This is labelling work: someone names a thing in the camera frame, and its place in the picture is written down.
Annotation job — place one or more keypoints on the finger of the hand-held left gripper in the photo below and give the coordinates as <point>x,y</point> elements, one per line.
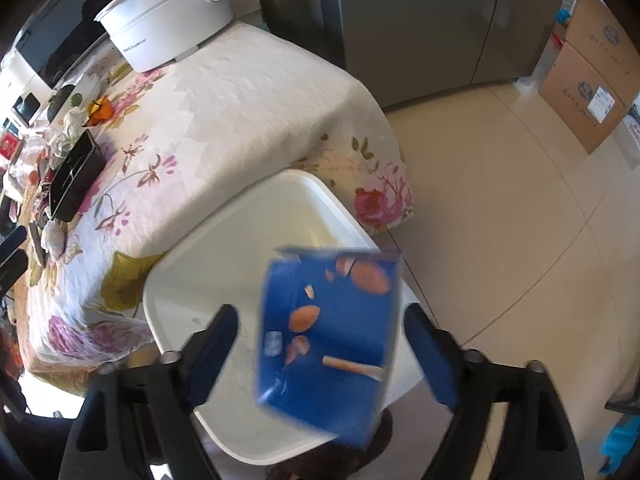
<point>14,272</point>
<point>12,246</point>

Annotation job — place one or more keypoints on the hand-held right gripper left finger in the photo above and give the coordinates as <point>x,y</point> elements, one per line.
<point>215,355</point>

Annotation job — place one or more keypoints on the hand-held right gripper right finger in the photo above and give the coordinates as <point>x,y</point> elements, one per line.
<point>430,355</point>

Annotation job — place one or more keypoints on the blue snack box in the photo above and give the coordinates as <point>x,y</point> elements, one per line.
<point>340,340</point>

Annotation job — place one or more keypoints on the white plastic bin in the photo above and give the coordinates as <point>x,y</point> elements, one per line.
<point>240,260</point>

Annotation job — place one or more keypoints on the black rectangular box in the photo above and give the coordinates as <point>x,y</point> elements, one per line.
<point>75,175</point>

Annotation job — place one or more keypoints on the red box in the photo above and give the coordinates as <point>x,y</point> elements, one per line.
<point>9,146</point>

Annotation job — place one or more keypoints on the crumpled white tissue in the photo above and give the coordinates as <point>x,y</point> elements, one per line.
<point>72,121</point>

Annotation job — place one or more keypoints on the orange wrapper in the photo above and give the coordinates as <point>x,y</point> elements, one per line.
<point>102,110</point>

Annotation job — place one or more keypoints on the blue plastic item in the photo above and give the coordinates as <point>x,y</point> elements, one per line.
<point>622,447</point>

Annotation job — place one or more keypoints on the black screen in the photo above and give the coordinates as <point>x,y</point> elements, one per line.
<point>65,20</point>

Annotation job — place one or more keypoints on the floral tablecloth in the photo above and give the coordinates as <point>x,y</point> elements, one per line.
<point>240,110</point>

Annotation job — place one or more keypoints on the white electric pot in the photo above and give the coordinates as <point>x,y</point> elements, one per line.
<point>165,25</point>

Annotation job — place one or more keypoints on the cardboard box with label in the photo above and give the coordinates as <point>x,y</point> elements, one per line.
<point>575,95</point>

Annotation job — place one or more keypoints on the grey refrigerator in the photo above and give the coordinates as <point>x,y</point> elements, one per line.
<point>425,25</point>

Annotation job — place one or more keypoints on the large cardboard box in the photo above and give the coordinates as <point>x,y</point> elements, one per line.
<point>605,25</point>

